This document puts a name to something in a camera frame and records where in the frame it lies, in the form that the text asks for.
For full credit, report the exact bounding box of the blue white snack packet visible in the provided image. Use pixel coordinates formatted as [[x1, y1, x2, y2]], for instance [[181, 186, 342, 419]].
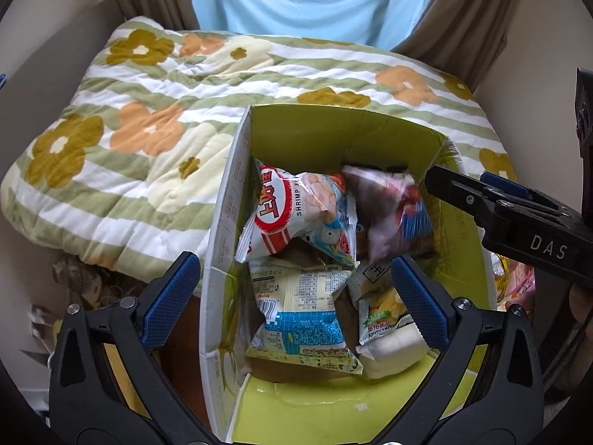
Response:
[[245, 260, 364, 376]]

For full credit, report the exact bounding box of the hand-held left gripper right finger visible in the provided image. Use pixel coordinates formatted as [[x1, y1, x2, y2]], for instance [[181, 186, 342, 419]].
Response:
[[366, 255, 545, 445]]

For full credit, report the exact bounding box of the pale lavender snack packet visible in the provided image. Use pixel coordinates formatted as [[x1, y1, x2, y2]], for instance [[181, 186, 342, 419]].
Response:
[[357, 324, 429, 380]]

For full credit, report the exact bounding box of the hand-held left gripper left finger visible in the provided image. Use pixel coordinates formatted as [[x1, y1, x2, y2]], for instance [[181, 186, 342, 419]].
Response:
[[49, 251, 209, 445]]

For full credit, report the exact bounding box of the dark purple snack bag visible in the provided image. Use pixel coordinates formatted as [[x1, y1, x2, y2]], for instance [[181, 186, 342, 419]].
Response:
[[342, 163, 436, 263]]

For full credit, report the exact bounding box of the red white shrimp snack bag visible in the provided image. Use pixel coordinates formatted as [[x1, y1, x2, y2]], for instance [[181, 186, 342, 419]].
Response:
[[235, 158, 358, 268]]

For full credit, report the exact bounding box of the green cardboard box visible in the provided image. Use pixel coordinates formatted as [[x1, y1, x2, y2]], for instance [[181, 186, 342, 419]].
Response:
[[198, 104, 497, 445]]

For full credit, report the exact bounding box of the pink snack packet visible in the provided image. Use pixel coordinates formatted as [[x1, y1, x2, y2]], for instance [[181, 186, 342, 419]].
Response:
[[492, 253, 538, 309]]

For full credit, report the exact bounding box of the crumpled brown paper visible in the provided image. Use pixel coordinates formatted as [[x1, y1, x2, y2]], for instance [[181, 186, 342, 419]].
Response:
[[50, 254, 140, 309]]

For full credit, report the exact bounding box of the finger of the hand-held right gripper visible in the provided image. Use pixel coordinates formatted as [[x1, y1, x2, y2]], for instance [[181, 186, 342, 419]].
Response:
[[425, 164, 503, 224], [479, 171, 531, 201]]

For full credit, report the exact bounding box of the light blue cloth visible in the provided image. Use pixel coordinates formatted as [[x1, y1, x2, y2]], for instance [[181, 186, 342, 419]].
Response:
[[185, 0, 441, 52]]

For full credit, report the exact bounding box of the green label snack bag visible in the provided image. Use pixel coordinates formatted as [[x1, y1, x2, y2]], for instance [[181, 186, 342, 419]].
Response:
[[348, 260, 414, 346]]

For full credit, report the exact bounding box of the floral striped blanket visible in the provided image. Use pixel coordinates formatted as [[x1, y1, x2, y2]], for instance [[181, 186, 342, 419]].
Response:
[[0, 16, 519, 270]]

